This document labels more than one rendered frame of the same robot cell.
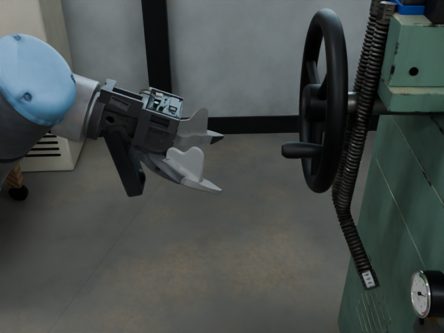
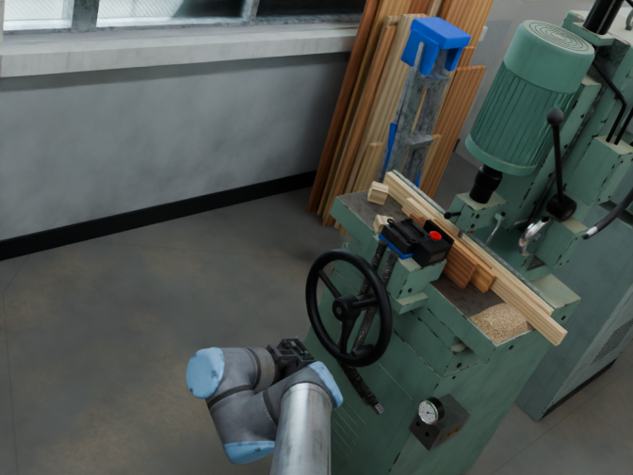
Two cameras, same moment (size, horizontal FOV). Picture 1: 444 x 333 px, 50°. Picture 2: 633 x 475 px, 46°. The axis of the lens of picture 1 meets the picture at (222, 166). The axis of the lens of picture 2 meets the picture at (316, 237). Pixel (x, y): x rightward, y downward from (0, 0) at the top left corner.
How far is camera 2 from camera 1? 1.28 m
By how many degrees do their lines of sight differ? 42
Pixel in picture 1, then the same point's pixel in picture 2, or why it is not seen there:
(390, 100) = (400, 308)
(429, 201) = (402, 351)
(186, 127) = not seen: hidden behind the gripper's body
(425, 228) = (400, 366)
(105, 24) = not seen: outside the picture
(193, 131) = not seen: hidden behind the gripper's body
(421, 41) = (415, 276)
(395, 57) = (403, 286)
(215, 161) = (52, 295)
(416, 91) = (411, 301)
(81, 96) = (270, 366)
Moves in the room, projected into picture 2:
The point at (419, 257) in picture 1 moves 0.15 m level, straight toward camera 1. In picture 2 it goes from (397, 384) to (412, 430)
